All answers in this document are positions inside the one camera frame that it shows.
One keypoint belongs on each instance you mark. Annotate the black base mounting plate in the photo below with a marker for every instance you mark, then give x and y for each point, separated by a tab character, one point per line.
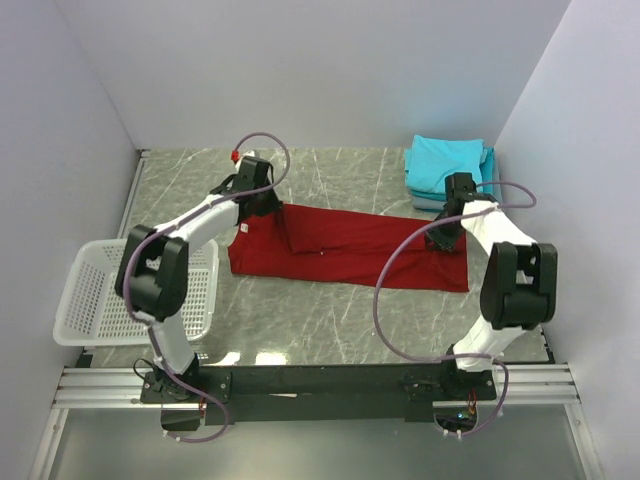
334	392

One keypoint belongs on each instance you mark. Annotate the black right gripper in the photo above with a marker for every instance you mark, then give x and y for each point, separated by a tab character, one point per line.
442	242

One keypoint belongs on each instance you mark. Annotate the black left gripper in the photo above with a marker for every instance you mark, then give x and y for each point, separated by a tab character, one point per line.
273	203

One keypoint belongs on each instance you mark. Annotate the grey folded t-shirt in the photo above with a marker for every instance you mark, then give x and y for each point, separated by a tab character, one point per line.
490	173

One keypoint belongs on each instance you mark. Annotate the aluminium frame rail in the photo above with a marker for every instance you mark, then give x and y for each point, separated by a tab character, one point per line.
120	388

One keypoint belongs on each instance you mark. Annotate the teal folded t-shirt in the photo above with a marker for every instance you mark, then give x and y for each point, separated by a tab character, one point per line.
429	161

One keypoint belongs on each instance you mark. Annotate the red t-shirt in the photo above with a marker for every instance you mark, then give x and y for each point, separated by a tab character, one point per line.
323	245

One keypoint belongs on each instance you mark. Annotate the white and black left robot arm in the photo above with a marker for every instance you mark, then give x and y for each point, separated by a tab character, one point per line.
153	275

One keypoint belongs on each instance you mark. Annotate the white plastic laundry basket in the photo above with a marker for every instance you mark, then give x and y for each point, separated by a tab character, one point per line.
91	314

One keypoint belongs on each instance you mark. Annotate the light blue folded t-shirt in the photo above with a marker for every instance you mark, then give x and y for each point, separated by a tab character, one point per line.
428	162

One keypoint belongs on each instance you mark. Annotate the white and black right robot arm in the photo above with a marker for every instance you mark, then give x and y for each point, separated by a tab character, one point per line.
519	288

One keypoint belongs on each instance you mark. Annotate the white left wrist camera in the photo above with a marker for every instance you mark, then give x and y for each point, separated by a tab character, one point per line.
237	156

